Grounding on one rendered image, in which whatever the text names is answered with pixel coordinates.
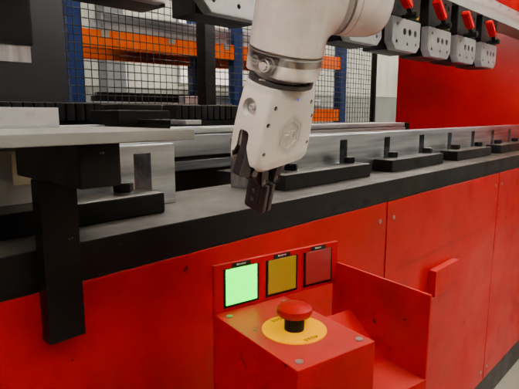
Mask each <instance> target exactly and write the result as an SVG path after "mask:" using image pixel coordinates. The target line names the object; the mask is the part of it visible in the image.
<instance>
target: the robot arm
mask: <svg viewBox="0 0 519 389"><path fill-rule="evenodd" d="M394 1H395V0H256V3H255V8H254V13H253V24H252V28H251V34H250V40H249V49H248V55H247V60H246V67H247V69H250V71H249V78H248V79H246V83H245V86H244V88H243V92H242V96H241V98H240V101H239V106H238V110H237V114H236V120H235V124H234V128H233V133H232V143H231V156H232V158H233V159H236V161H235V163H234V167H233V169H232V172H233V174H236V175H238V176H240V177H241V178H246V179H248V185H247V189H246V198H245V205H246V206H248V207H250V208H251V209H253V210H255V211H257V212H259V213H260V214H262V213H264V212H265V211H269V210H270V208H271V204H272V200H273V193H274V188H275V184H274V183H277V182H278V181H279V179H280V175H281V171H282V169H283V167H284V166H285V164H289V163H291V162H294V161H297V160H299V159H301V158H302V157H303V156H304V155H305V154H306V151H307V145H308V141H309V136H310V129H311V124H312V118H313V112H314V95H315V84H314V82H315V81H317V80H318V79H319V75H320V71H321V65H322V61H323V57H324V51H325V47H326V44H327V41H328V39H329V38H330V36H347V37H369V36H373V35H375V34H377V33H379V32H380V31H382V30H383V29H384V27H385V25H386V24H387V22H388V21H389V18H390V16H391V14H392V9H393V5H394ZM273 182H274V183H273Z"/></svg>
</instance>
